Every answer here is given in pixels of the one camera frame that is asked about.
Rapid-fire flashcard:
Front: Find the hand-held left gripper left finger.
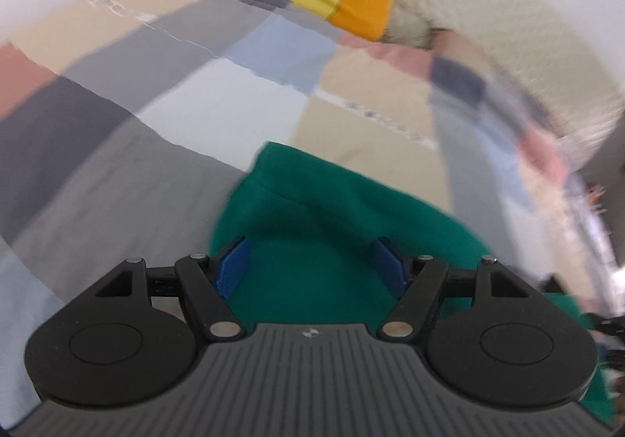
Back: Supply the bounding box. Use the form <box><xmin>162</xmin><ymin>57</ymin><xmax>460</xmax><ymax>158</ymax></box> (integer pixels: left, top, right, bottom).
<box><xmin>93</xmin><ymin>236</ymin><xmax>252</xmax><ymax>343</ymax></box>

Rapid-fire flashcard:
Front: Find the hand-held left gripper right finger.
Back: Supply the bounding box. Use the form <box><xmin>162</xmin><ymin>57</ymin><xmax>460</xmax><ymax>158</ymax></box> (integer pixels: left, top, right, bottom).
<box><xmin>373</xmin><ymin>237</ymin><xmax>534</xmax><ymax>341</ymax></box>

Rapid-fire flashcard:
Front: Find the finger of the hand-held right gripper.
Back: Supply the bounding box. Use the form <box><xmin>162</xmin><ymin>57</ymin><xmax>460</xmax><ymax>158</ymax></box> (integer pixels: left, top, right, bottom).
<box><xmin>588</xmin><ymin>314</ymin><xmax>625</xmax><ymax>336</ymax></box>

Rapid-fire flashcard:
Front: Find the green sweatshirt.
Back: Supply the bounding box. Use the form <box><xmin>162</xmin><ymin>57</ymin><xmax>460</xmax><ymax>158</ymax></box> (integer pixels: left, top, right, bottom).
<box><xmin>209</xmin><ymin>141</ymin><xmax>617</xmax><ymax>433</ymax></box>

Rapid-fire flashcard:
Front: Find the checkered patchwork quilt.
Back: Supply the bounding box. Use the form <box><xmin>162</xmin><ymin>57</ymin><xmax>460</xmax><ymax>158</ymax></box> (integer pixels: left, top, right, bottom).
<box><xmin>0</xmin><ymin>0</ymin><xmax>606</xmax><ymax>423</ymax></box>

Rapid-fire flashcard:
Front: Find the cream quilted headboard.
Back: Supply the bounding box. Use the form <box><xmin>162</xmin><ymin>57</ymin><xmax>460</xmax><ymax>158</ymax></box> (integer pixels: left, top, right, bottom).
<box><xmin>246</xmin><ymin>0</ymin><xmax>625</xmax><ymax>174</ymax></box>

